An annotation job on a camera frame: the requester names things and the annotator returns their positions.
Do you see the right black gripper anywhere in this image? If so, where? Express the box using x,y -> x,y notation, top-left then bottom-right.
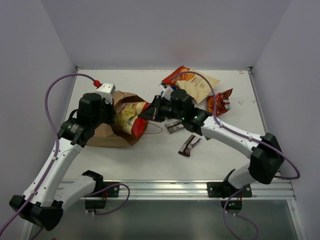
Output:
138,95 -> 185,123

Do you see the brown chocolate bar wrapper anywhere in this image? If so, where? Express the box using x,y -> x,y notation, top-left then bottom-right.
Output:
165,120 -> 185,134

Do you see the brown paper bag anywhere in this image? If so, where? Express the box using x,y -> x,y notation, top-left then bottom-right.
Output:
87,90 -> 149,148

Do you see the red chip bag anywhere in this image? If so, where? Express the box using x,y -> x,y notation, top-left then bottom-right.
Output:
114,101 -> 150,139

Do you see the beige orange cassava chip bag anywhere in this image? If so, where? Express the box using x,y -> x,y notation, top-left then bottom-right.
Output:
162,65 -> 220,104

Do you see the brown purple chocolate bar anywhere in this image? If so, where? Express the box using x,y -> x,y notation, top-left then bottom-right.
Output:
178,134 -> 202,157

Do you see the dark red snack bag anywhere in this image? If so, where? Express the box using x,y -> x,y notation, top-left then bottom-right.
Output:
206,88 -> 233,117

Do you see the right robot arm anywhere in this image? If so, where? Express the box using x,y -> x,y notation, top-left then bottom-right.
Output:
138,90 -> 284,198

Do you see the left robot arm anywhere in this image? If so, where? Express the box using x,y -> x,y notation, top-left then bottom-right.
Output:
9,92 -> 115,231

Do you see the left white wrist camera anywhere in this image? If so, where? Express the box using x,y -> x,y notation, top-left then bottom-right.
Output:
95,82 -> 116,105

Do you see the aluminium front rail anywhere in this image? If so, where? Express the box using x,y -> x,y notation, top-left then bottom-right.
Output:
34,178 -> 297,201

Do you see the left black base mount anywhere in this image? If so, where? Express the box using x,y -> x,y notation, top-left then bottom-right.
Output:
81,180 -> 121,198

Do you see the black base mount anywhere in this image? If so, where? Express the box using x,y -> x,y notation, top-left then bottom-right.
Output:
81,180 -> 121,198
206,181 -> 253,199

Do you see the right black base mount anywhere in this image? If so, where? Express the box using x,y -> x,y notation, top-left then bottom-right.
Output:
206,181 -> 253,199

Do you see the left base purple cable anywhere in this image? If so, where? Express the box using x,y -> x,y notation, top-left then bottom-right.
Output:
84,183 -> 131,216

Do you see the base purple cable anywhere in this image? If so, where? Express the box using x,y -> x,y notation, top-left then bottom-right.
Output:
84,183 -> 131,216
221,192 -> 260,240

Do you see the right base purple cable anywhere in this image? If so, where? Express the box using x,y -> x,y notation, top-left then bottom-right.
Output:
221,192 -> 260,240

